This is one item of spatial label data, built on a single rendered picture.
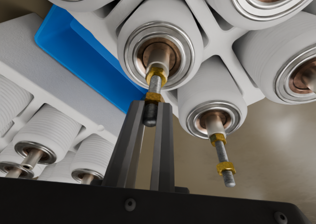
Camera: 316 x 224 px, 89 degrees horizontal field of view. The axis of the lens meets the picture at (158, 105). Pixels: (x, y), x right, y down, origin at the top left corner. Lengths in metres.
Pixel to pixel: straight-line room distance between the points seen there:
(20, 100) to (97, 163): 0.19
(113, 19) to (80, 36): 0.24
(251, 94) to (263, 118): 0.34
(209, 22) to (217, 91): 0.09
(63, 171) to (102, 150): 0.13
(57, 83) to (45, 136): 0.11
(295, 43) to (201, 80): 0.10
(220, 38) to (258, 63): 0.06
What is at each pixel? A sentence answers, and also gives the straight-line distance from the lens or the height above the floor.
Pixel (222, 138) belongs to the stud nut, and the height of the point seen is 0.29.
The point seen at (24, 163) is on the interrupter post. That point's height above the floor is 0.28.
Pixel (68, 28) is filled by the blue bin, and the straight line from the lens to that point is 0.48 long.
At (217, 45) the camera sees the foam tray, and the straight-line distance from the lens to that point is 0.26.
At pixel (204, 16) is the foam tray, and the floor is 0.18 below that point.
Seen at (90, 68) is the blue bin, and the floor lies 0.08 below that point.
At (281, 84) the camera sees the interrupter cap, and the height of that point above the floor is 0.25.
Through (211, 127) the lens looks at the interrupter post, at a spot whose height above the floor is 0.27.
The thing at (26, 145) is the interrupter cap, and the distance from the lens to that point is 0.39.
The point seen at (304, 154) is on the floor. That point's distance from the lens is 0.92.
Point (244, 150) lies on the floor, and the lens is 0.79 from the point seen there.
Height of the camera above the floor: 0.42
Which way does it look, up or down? 50 degrees down
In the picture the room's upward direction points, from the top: 174 degrees counter-clockwise
